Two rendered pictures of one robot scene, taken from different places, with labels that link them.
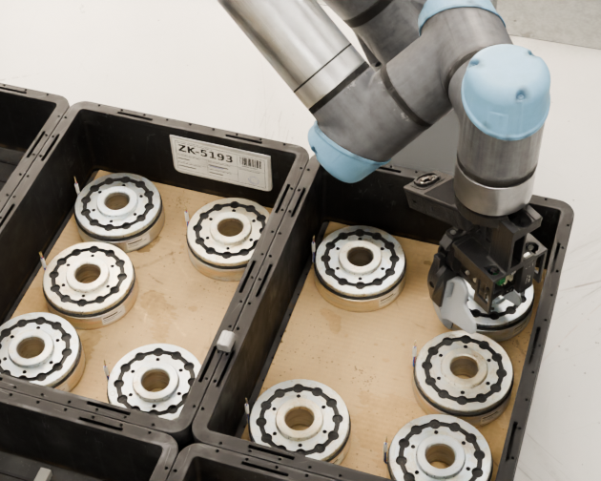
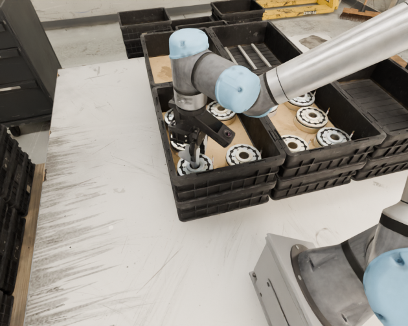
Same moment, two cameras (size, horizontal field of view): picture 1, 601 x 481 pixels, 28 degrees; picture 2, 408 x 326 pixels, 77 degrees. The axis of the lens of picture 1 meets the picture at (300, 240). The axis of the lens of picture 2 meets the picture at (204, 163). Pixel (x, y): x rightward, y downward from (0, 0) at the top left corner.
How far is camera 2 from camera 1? 136 cm
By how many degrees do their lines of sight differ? 76
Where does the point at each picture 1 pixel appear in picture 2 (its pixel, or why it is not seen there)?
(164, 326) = (280, 123)
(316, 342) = (237, 138)
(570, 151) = not seen: outside the picture
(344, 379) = not seen: hidden behind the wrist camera
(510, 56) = (190, 37)
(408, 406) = not seen: hidden behind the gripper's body
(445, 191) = (215, 122)
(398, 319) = (219, 155)
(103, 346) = (289, 113)
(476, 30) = (219, 59)
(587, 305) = (170, 244)
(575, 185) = (203, 317)
